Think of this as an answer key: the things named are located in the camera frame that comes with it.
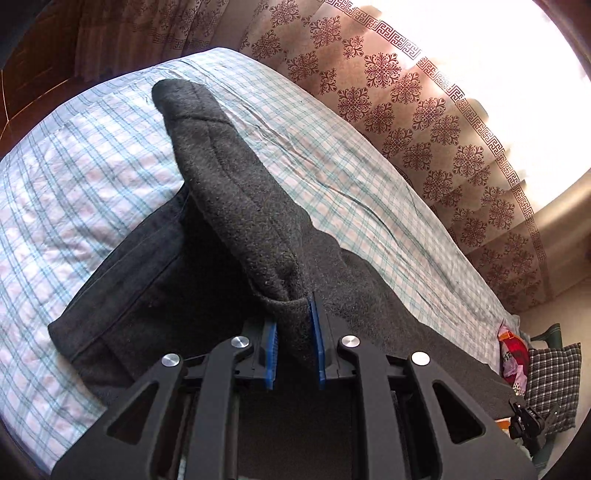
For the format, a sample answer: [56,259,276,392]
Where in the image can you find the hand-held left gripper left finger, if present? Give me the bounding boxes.
[51,318,279,480]

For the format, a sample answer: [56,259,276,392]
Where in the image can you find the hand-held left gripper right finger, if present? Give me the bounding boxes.
[307,295,539,480]

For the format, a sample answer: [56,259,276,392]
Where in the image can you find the dark grey fleece pants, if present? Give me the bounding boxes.
[47,79,520,418]

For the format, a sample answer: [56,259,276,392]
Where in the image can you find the black white checkered cushion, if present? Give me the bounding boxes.
[524,342,581,435]

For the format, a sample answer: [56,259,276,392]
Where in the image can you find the red pink cloth bundle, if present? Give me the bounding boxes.
[496,323,531,398]

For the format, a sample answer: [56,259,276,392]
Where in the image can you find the patterned beige curtain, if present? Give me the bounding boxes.
[78,0,555,308]

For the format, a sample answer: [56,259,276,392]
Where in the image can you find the bed with plaid sheet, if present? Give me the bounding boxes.
[0,46,522,472]

